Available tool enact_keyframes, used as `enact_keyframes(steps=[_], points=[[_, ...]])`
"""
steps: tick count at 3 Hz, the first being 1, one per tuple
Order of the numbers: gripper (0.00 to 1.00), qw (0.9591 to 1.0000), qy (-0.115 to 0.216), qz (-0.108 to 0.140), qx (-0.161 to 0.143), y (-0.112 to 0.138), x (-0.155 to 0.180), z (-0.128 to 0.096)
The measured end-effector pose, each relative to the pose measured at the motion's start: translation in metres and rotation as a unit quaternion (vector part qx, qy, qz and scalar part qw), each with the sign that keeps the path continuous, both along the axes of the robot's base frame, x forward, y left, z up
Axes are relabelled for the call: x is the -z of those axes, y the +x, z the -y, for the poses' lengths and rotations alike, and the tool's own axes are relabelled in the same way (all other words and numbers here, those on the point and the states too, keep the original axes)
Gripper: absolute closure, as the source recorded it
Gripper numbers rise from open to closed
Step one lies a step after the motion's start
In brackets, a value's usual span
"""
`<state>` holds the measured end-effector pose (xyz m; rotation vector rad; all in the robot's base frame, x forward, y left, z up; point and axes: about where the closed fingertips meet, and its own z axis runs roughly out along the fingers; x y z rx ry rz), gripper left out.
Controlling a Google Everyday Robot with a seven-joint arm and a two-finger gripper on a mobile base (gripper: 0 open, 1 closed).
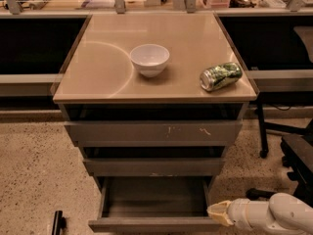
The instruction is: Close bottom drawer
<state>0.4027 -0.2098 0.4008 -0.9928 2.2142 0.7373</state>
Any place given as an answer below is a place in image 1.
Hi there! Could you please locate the grey top drawer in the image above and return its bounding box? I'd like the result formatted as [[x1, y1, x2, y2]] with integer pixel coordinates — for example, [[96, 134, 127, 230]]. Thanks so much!
[[65, 120, 243, 147]]

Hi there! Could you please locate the black desk leg with caster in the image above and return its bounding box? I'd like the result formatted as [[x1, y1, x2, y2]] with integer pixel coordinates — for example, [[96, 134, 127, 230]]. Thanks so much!
[[256, 99, 312, 159]]

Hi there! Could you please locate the black object on floor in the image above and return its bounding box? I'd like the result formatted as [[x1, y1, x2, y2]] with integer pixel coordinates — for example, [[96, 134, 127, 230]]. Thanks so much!
[[52, 211, 67, 235]]

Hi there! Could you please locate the white ceramic bowl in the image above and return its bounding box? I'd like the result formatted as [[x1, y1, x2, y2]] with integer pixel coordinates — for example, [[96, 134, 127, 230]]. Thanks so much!
[[130, 44, 170, 77]]

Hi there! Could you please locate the grey drawer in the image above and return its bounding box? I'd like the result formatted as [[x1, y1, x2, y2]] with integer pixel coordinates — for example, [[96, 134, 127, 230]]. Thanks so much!
[[83, 158, 224, 176], [65, 120, 243, 147], [89, 177, 219, 233]]

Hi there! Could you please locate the grey middle drawer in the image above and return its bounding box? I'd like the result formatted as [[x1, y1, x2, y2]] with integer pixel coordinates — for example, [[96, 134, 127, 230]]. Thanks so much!
[[83, 158, 224, 176]]

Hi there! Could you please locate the grey bottom drawer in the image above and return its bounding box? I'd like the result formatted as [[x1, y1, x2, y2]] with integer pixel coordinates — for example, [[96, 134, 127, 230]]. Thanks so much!
[[89, 177, 219, 233]]

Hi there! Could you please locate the grey drawer cabinet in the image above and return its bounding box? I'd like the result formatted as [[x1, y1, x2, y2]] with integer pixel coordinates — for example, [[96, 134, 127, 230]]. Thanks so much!
[[50, 11, 260, 194]]

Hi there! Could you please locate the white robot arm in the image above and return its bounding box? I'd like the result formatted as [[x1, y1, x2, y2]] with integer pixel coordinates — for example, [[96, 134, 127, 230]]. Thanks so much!
[[207, 193, 313, 235]]

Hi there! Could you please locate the black office chair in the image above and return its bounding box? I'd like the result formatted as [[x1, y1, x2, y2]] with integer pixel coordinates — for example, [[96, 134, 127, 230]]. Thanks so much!
[[246, 119, 313, 211]]

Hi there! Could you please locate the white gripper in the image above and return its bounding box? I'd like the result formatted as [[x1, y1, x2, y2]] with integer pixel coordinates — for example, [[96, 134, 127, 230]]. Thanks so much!
[[207, 199, 271, 230]]

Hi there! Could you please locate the green crushed soda can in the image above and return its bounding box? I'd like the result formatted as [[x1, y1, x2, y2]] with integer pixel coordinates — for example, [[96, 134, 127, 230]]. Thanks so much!
[[200, 62, 243, 92]]

